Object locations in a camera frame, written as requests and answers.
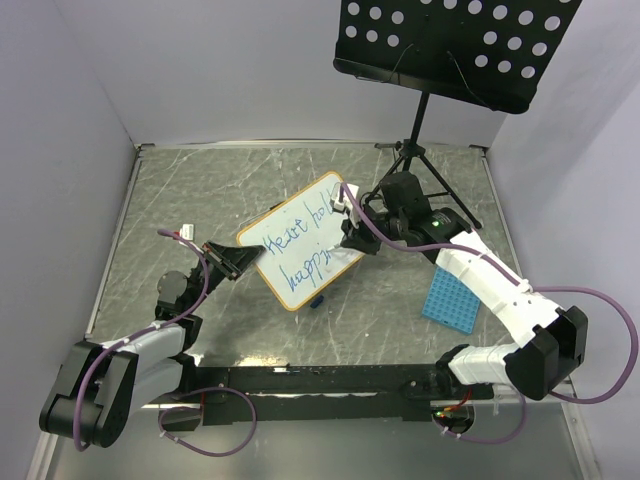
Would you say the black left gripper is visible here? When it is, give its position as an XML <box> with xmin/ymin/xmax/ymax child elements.
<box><xmin>185</xmin><ymin>239</ymin><xmax>264</xmax><ymax>313</ymax></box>

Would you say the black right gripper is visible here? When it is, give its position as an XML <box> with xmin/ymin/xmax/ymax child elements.
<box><xmin>341</xmin><ymin>202</ymin><xmax>407</xmax><ymax>256</ymax></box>

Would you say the yellow framed whiteboard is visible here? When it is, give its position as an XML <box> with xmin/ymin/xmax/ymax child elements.
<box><xmin>236</xmin><ymin>171</ymin><xmax>363</xmax><ymax>311</ymax></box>

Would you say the blue marker cap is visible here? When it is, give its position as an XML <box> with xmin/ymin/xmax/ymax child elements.
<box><xmin>310</xmin><ymin>295</ymin><xmax>324</xmax><ymax>309</ymax></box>

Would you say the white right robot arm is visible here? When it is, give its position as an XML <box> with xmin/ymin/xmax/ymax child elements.
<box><xmin>330</xmin><ymin>172</ymin><xmax>588</xmax><ymax>400</ymax></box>

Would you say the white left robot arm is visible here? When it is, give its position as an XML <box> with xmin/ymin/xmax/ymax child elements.
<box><xmin>39</xmin><ymin>241</ymin><xmax>265</xmax><ymax>450</ymax></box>

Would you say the blue studded building plate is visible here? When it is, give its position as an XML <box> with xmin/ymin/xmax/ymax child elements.
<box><xmin>422</xmin><ymin>267</ymin><xmax>480</xmax><ymax>335</ymax></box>

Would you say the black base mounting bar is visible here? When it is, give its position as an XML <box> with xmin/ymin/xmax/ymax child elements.
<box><xmin>191</xmin><ymin>364</ymin><xmax>494</xmax><ymax>422</ymax></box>

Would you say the black music stand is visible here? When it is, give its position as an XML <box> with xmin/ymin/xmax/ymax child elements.
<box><xmin>333</xmin><ymin>0</ymin><xmax>581</xmax><ymax>205</ymax></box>

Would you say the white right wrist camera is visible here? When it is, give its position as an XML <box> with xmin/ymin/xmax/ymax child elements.
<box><xmin>329</xmin><ymin>182</ymin><xmax>360</xmax><ymax>227</ymax></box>

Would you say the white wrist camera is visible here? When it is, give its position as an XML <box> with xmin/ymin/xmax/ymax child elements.
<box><xmin>179</xmin><ymin>224</ymin><xmax>195</xmax><ymax>241</ymax></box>
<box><xmin>329</xmin><ymin>182</ymin><xmax>360</xmax><ymax>227</ymax></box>

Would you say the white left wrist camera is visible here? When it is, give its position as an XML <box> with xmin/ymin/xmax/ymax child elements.
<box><xmin>179</xmin><ymin>224</ymin><xmax>195</xmax><ymax>241</ymax></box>

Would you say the wire whiteboard easel stand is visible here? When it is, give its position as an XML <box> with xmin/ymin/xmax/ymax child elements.
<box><xmin>242</xmin><ymin>201</ymin><xmax>284</xmax><ymax>228</ymax></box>

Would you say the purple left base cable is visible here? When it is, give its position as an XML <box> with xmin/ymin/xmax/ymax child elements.
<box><xmin>158</xmin><ymin>386</ymin><xmax>258</xmax><ymax>456</ymax></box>

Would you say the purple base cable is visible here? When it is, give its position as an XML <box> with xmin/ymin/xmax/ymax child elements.
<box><xmin>158</xmin><ymin>386</ymin><xmax>258</xmax><ymax>456</ymax></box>
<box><xmin>433</xmin><ymin>389</ymin><xmax>529</xmax><ymax>446</ymax></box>

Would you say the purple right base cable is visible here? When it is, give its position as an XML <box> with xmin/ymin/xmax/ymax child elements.
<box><xmin>433</xmin><ymin>389</ymin><xmax>529</xmax><ymax>446</ymax></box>

